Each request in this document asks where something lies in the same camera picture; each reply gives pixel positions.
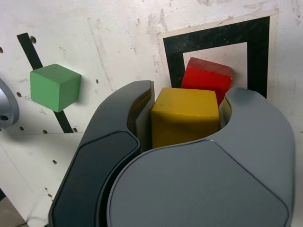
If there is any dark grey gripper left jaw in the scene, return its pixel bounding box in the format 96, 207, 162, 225
48, 79, 156, 227

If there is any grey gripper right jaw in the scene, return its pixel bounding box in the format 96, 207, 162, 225
106, 86, 297, 227

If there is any yellow cube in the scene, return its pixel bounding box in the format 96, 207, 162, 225
151, 87, 220, 149

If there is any green cube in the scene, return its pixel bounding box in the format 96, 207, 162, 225
30, 63, 82, 113

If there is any red cube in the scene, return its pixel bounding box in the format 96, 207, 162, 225
181, 56, 234, 106

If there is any black tape square outline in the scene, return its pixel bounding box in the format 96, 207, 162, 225
162, 16, 271, 99

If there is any black tape strip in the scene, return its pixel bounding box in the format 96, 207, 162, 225
16, 34, 74, 133

